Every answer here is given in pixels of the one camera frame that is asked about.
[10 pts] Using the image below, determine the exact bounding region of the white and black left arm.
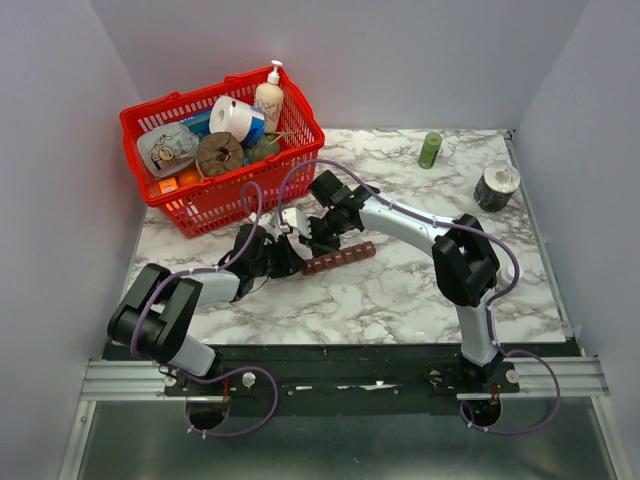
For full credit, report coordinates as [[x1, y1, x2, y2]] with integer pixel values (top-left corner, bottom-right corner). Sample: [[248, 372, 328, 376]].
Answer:
[[107, 224, 306, 395]]

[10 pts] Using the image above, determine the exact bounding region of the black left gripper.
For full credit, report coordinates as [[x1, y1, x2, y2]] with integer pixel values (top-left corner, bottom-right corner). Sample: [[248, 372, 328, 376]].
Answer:
[[251, 234, 308, 279]]

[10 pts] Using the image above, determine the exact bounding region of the aluminium extrusion rail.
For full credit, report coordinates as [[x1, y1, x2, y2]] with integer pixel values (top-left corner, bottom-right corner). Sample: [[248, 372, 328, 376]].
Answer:
[[455, 357, 610, 400], [80, 360, 165, 402]]

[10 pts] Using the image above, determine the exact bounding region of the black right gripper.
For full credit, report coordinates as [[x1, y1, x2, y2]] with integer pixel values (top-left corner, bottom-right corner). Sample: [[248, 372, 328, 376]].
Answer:
[[297, 210, 344, 259]]

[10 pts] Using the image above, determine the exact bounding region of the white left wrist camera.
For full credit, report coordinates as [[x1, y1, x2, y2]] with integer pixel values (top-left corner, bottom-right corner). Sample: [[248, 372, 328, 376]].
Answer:
[[258, 214, 282, 238]]

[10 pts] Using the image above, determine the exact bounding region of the camouflage tape roll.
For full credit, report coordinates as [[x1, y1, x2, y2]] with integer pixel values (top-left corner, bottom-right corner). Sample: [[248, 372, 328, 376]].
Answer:
[[473, 162, 521, 212]]

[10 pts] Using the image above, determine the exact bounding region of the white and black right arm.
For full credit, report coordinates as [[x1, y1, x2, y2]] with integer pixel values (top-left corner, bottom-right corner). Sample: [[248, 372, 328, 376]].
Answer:
[[308, 171, 501, 392]]

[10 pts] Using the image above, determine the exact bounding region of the green leafy vegetable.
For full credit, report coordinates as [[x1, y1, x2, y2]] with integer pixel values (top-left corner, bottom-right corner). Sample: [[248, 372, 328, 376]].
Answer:
[[243, 132, 294, 164]]

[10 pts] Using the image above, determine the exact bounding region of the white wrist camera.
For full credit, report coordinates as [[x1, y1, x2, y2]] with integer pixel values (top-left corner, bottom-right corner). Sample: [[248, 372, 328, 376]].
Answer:
[[280, 207, 312, 240], [258, 214, 282, 238]]

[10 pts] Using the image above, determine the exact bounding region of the white printed snack bag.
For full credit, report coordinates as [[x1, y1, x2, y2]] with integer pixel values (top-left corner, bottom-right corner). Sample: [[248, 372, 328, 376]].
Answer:
[[136, 122, 199, 179]]

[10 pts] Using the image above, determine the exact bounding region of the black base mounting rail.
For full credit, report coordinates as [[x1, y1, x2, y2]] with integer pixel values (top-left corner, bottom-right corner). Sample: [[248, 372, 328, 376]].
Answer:
[[161, 341, 580, 426]]

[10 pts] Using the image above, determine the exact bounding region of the left aluminium extrusion rail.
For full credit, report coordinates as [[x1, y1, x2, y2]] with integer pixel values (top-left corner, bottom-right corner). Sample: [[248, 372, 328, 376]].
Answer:
[[80, 360, 165, 402]]

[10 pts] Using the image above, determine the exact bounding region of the small orange box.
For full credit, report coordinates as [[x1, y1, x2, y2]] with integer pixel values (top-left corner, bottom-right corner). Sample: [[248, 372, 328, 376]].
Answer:
[[157, 177, 180, 195]]

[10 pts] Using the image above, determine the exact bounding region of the white pill bottle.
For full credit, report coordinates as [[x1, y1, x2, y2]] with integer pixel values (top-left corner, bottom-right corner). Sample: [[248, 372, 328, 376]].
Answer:
[[497, 264, 521, 290]]

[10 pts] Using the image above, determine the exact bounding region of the orange fruit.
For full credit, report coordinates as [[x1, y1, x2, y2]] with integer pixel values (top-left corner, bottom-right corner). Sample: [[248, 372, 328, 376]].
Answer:
[[177, 167, 202, 187]]

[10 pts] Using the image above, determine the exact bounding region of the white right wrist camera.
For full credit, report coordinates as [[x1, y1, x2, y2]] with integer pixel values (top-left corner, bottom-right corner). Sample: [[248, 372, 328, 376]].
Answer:
[[280, 207, 312, 240]]

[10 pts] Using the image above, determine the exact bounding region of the green cylindrical bottle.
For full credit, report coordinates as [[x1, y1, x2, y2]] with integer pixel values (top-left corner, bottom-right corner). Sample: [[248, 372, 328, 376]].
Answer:
[[418, 132, 442, 169]]

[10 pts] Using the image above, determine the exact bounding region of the blue package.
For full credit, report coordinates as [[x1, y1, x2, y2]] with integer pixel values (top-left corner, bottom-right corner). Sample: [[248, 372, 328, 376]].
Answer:
[[181, 110, 211, 139]]

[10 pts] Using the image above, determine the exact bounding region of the white toilet paper roll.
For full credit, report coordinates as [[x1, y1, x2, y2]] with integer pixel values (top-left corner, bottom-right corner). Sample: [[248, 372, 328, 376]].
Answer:
[[209, 95, 266, 147]]

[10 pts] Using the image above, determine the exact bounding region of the white pump lotion bottle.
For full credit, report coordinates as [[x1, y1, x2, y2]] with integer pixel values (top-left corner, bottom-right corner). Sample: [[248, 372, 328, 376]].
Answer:
[[254, 60, 284, 134]]

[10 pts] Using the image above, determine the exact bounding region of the red weekly pill organizer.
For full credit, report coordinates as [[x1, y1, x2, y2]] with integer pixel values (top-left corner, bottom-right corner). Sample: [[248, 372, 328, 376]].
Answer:
[[302, 241, 377, 276]]

